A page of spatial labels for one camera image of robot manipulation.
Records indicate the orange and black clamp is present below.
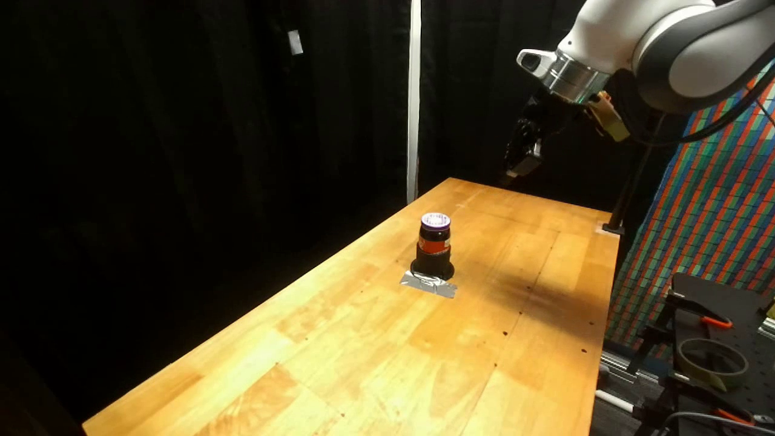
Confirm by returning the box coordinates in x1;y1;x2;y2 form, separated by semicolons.
665;291;734;331

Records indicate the black curtain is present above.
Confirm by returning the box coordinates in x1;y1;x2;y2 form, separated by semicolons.
0;0;679;424

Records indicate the roll of tape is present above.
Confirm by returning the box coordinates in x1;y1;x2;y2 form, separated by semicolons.
676;337;750;392

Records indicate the white vertical pole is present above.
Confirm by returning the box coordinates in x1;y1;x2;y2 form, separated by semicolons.
406;0;423;205

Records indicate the grey cable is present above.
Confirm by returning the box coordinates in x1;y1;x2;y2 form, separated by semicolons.
659;411;775;436

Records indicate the grey tape patch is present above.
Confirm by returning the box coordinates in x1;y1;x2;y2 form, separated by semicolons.
399;269;458;299

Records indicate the colourful patterned panel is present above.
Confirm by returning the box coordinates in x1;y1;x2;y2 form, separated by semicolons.
605;59;775;359

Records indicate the white rod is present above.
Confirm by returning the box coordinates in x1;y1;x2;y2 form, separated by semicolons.
595;389;636;415

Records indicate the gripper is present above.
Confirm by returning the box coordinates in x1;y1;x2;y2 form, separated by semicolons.
504;91;583;182

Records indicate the dark cup with orange band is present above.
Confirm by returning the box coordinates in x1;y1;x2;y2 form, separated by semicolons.
410;212;455;281

